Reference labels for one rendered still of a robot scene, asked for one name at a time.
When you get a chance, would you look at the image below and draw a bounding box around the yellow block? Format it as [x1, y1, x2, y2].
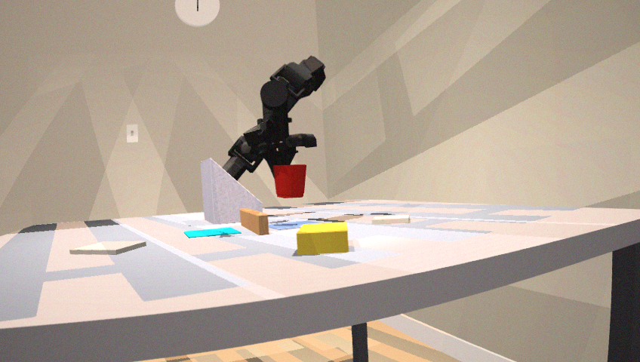
[296, 222, 349, 255]

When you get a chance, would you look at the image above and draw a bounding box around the red cup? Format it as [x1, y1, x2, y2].
[273, 164, 306, 198]

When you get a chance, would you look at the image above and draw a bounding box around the tan wooden bar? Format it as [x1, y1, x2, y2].
[239, 209, 269, 235]

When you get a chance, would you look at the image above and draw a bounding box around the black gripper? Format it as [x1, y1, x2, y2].
[241, 112, 317, 179]

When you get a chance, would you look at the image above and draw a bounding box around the cream flat square slab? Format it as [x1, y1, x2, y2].
[69, 241, 146, 255]

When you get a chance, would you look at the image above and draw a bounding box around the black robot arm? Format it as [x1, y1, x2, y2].
[222, 56, 326, 181]

